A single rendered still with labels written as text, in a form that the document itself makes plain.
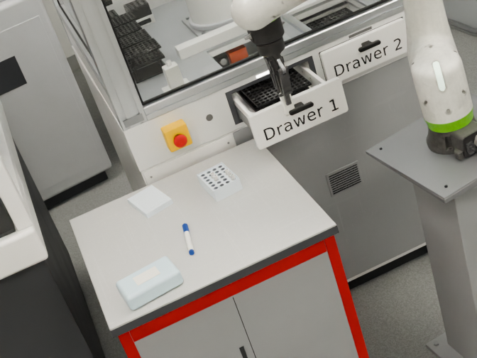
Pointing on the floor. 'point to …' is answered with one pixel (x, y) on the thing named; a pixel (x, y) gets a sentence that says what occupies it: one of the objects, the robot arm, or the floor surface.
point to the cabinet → (337, 170)
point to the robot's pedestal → (453, 268)
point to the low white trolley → (226, 268)
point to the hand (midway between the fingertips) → (287, 103)
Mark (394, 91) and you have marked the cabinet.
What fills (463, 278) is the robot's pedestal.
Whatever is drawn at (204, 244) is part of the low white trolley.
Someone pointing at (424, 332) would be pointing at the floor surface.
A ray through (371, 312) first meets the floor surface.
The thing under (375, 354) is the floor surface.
